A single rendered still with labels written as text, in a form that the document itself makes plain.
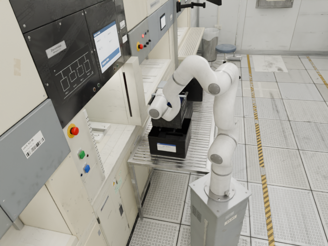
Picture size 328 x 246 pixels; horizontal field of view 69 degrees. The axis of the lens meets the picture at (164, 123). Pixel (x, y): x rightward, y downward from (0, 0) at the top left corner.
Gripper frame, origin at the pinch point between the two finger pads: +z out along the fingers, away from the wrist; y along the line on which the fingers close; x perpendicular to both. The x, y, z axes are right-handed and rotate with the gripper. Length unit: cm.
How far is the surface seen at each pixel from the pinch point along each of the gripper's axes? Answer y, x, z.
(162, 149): -3.5, -43.6, -13.8
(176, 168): 9, -50, -24
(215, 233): 40, -70, -54
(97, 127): -58, -36, -7
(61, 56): -28, 41, -56
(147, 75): -50, -38, 96
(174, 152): 5.6, -44.5, -13.9
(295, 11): 153, -40, 420
